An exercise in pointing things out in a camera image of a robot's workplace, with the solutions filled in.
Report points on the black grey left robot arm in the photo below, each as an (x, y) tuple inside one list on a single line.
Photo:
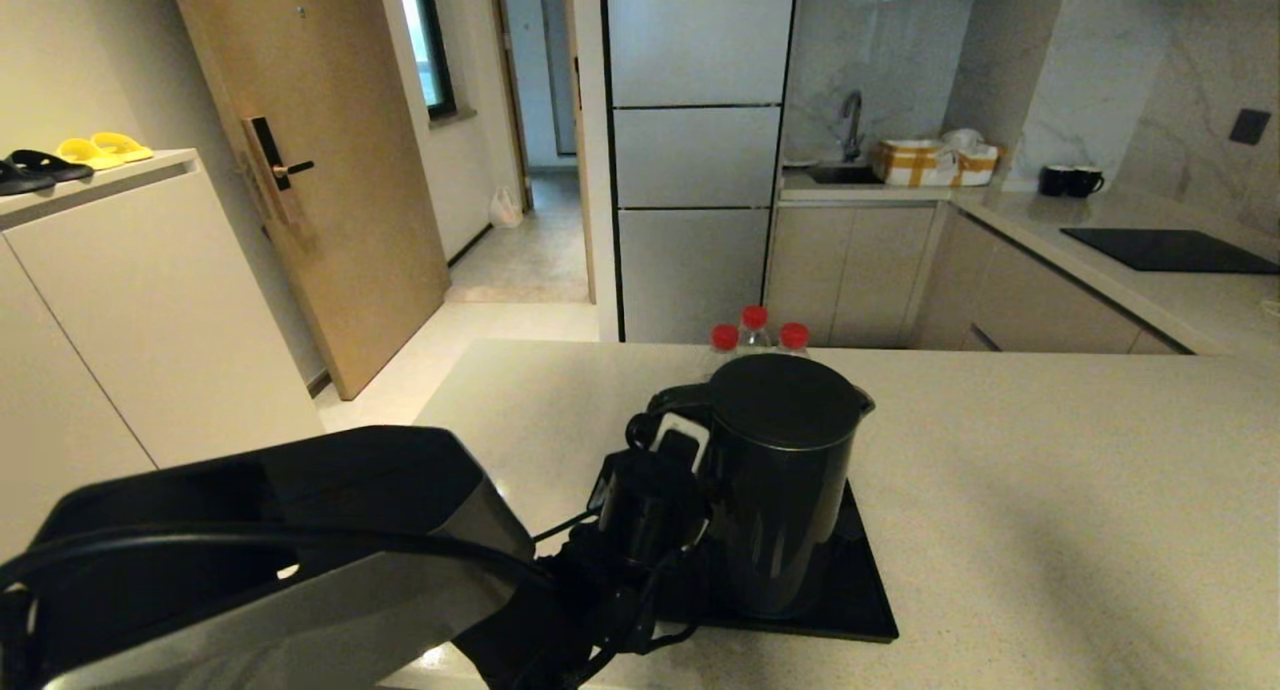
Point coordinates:
[(300, 570)]

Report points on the dark wall socket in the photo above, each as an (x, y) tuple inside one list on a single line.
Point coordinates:
[(1250, 127)]

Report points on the grey tall refrigerator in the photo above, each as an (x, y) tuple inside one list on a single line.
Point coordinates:
[(700, 150)]

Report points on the black electric kettle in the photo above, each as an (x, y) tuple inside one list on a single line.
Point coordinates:
[(790, 490)]

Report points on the wooden door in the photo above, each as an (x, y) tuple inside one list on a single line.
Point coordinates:
[(330, 190)]

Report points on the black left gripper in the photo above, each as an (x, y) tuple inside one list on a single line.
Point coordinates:
[(650, 510)]

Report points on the beige kitchen base cabinets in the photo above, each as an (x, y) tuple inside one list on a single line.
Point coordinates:
[(850, 270)]

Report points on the large taped cardboard box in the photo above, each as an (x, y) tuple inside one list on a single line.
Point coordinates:
[(912, 163)]

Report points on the black slipper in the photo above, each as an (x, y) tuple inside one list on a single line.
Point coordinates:
[(47, 163), (20, 180)]

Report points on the beige shoe cabinet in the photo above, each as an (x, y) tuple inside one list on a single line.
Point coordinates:
[(150, 300)]

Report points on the dark kitchen sink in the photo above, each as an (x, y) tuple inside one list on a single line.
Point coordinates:
[(845, 174)]

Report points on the black mug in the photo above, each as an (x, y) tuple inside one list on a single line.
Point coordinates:
[(1083, 182), (1053, 181)]

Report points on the black framed window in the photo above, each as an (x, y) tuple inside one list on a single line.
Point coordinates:
[(430, 50)]

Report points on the water bottle red label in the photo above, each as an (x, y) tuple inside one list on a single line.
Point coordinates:
[(724, 337), (755, 320), (794, 336)]

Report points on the black induction cooktop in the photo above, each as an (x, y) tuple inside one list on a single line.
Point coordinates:
[(1170, 251)]

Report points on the small taped cardboard box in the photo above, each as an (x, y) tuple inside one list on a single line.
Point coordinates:
[(978, 166)]

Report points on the metal kitchen faucet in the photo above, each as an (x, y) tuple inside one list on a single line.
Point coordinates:
[(852, 123)]

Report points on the yellow slipper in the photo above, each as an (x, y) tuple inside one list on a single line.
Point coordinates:
[(122, 144), (87, 153)]

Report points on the white plastic floor bag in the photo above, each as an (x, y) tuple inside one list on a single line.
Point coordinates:
[(505, 208)]

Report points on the white crumpled bag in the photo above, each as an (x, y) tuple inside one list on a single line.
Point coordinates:
[(962, 139)]

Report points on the black rectangular serving tray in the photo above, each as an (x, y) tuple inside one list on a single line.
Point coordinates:
[(860, 600)]

